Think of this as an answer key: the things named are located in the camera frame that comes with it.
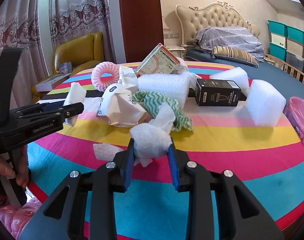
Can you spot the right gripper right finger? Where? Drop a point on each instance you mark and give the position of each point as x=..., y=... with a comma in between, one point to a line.
x=240, y=215

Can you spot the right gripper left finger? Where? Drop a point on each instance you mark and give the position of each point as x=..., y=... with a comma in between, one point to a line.
x=62, y=215

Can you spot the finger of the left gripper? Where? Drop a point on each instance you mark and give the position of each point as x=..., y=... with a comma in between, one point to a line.
x=64, y=112
x=38, y=107

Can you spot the white paper packet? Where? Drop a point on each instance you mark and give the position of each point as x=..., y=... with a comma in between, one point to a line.
x=76, y=94

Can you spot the white foam scrap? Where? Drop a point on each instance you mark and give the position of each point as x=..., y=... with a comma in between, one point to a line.
x=105, y=152

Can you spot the white tissue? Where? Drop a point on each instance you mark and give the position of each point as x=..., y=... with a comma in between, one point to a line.
x=152, y=140

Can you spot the beige orange cardboard box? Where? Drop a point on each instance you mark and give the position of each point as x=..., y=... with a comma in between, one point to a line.
x=160, y=60

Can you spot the pink trash bin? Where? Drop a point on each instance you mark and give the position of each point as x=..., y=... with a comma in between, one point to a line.
x=294, y=111

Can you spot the small book on armchair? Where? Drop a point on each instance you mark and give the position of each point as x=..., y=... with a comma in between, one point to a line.
x=65, y=68

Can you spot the yellow leather armchair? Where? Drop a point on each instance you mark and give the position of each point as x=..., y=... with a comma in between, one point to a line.
x=84, y=53

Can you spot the small pink foam fruit net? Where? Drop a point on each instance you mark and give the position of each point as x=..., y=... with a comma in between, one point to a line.
x=104, y=74

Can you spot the white crumpled paper bag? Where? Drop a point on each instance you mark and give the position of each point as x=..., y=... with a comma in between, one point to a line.
x=128, y=79

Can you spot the lace patterned curtain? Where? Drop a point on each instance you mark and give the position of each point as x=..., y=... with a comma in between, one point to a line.
x=38, y=27

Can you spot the white foam block right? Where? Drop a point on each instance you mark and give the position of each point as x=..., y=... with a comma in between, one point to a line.
x=265, y=103

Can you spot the black product box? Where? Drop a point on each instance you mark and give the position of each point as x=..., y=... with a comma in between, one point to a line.
x=211, y=92

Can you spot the large white foam block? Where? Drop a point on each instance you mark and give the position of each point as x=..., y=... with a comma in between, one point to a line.
x=174, y=86

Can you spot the bed with blue sheet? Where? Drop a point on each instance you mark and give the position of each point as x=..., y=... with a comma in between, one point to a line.
x=287, y=85

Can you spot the dark wooden wardrobe panel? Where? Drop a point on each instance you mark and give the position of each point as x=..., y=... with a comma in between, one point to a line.
x=142, y=27

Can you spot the clear plastic bag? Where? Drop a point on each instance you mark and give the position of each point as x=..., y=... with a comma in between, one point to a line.
x=182, y=69

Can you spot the white bedside table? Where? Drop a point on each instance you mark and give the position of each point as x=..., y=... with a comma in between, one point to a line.
x=176, y=50

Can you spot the brown striped cushion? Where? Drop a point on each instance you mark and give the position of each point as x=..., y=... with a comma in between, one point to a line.
x=232, y=54

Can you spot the grey storage bin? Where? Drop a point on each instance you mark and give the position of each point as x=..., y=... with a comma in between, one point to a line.
x=295, y=61

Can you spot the teal storage bin lower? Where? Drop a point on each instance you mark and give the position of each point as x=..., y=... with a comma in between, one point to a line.
x=277, y=51

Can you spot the teal storage bin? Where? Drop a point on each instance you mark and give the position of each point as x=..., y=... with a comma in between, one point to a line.
x=277, y=28
x=277, y=51
x=295, y=34

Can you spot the beige storage box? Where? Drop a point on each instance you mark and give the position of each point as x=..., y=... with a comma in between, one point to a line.
x=295, y=48

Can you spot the white storage box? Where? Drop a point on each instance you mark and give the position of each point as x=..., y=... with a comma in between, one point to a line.
x=278, y=40

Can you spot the teal storage bin right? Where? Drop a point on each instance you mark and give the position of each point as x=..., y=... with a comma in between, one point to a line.
x=295, y=34

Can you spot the teal storage bin left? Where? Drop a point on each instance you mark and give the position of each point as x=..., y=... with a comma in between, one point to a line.
x=277, y=28

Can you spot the beige tufted headboard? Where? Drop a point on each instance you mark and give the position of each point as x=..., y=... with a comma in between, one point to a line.
x=216, y=14

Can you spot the wooden crib rail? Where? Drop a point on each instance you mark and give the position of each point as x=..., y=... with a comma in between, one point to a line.
x=286, y=67

